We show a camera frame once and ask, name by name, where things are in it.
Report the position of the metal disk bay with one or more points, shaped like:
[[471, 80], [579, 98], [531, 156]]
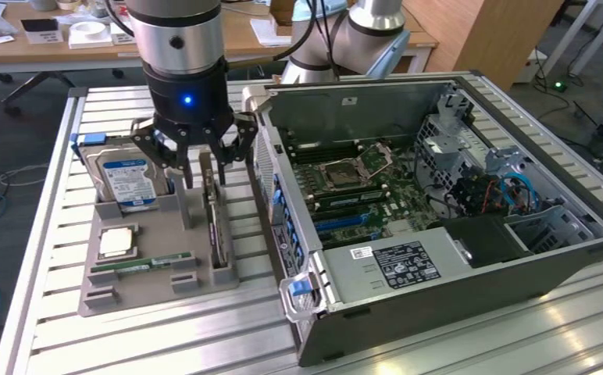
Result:
[[557, 230]]

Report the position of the wooden desk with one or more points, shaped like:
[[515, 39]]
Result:
[[46, 54]]

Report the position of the white paper stack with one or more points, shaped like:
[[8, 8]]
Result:
[[270, 35]]

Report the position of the RAM stick with white label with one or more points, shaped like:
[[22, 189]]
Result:
[[354, 199]]

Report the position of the green RAM stick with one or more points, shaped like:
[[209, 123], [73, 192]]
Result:
[[145, 262]]

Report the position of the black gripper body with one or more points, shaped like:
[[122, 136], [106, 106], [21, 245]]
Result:
[[188, 93]]

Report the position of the small white labelled box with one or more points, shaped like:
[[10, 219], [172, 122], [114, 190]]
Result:
[[122, 38]]

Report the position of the black chair base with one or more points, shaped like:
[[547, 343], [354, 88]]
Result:
[[30, 88]]

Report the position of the device with green light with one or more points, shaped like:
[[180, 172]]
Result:
[[561, 86]]

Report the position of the socket cover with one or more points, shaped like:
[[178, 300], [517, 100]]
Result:
[[376, 158]]

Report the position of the CPU socket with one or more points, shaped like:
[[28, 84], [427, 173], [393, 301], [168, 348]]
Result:
[[345, 175]]

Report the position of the grey power supply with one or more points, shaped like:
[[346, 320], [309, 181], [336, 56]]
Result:
[[401, 265]]

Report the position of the white table frame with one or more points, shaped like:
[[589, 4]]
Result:
[[567, 39]]

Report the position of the silver CPU chip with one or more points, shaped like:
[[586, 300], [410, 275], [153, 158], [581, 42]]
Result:
[[117, 242]]

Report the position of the grey parts rack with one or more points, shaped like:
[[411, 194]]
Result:
[[166, 281]]

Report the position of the black and white box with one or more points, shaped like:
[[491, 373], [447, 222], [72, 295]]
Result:
[[41, 31]]

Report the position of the open grey PC case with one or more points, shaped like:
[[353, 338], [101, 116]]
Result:
[[437, 312]]

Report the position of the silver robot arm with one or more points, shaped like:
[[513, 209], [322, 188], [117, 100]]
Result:
[[177, 39]]

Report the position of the brown cardboard box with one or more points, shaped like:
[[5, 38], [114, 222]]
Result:
[[281, 11]]

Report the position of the blue card retention clip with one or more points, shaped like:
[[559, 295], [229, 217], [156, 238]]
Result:
[[276, 187], [290, 230]]

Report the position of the graphics card with gold bracket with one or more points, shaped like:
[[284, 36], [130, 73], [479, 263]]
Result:
[[217, 234]]

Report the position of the black fan shroud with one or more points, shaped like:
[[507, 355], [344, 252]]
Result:
[[489, 242]]

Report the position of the green motherboard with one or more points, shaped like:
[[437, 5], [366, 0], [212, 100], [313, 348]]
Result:
[[390, 203]]

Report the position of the long blue expansion slot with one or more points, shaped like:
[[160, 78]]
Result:
[[342, 222]]

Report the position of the grey cup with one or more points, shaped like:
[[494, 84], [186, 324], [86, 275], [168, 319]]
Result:
[[44, 4]]

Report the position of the metal drive cage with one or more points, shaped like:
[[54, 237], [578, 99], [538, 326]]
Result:
[[447, 148]]

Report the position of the hard disk with blue carrier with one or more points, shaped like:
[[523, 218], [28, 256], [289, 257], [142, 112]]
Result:
[[125, 179]]

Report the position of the white tape roll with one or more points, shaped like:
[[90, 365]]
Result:
[[88, 30]]

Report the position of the white switch box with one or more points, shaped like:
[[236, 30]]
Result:
[[537, 66]]

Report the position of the blue case latch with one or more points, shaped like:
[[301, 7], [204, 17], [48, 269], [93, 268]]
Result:
[[298, 289]]

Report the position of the flat white box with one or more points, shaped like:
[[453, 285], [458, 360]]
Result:
[[90, 43]]

